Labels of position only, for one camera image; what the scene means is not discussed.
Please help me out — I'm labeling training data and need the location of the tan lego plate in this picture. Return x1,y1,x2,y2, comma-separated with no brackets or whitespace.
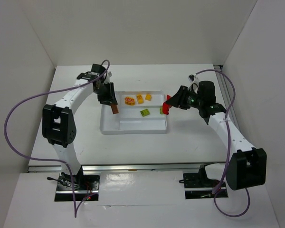
110,104,119,114

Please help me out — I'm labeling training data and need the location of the round orange lego piece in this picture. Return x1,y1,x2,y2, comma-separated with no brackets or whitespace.
124,96,135,106

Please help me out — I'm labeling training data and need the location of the red lego piece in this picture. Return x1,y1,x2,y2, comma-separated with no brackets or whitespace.
162,95,171,115

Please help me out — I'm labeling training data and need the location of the yellow long lego brick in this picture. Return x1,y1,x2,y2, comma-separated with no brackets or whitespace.
136,94,144,105

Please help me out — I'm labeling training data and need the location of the small yellow lego brick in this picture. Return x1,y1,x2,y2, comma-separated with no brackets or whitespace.
145,94,152,101

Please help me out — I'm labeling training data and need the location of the green yellow lego stack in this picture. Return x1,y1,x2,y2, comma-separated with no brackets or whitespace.
140,109,150,117

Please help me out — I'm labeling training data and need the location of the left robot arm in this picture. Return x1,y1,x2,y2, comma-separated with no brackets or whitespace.
42,64,119,185

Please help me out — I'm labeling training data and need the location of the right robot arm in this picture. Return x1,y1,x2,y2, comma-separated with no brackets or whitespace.
164,81,267,190

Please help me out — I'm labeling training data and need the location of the white divided tray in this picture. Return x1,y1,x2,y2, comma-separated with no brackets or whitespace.
100,91,168,135

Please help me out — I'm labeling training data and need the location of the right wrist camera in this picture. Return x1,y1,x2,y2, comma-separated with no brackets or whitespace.
188,74,200,84

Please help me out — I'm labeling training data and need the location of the aluminium side rail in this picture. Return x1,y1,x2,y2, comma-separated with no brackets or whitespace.
216,73,240,130

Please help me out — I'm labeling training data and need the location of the aluminium front rail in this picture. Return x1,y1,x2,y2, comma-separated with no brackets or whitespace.
27,161,231,174

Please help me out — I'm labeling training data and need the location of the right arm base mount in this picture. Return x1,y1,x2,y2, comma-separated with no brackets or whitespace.
179,164,219,200

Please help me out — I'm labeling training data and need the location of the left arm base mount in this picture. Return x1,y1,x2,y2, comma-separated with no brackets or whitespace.
47,174,100,202

